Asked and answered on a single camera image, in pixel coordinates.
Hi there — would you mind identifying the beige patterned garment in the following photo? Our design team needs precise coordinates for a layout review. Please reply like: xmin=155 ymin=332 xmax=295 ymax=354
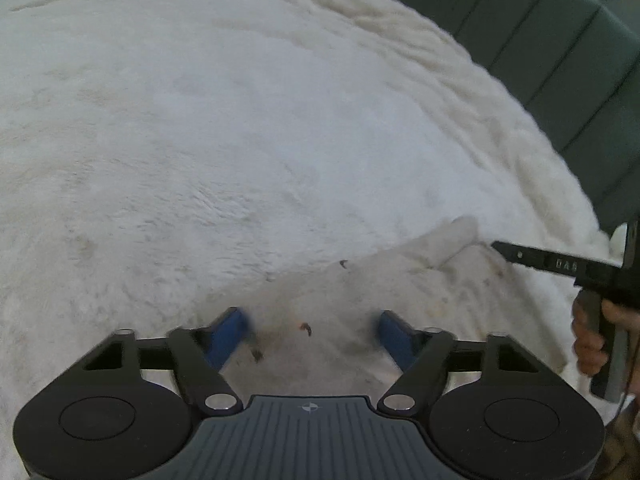
xmin=189 ymin=216 xmax=589 ymax=399

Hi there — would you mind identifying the person's right hand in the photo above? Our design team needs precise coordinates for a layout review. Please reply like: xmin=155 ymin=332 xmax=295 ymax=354
xmin=572 ymin=290 xmax=639 ymax=377

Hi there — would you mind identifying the white fluffy bed blanket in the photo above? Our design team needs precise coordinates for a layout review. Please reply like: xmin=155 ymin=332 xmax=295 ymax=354
xmin=1 ymin=0 xmax=608 ymax=479

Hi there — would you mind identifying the grey padded headboard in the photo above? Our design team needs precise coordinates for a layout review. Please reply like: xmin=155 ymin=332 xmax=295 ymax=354
xmin=398 ymin=0 xmax=639 ymax=232

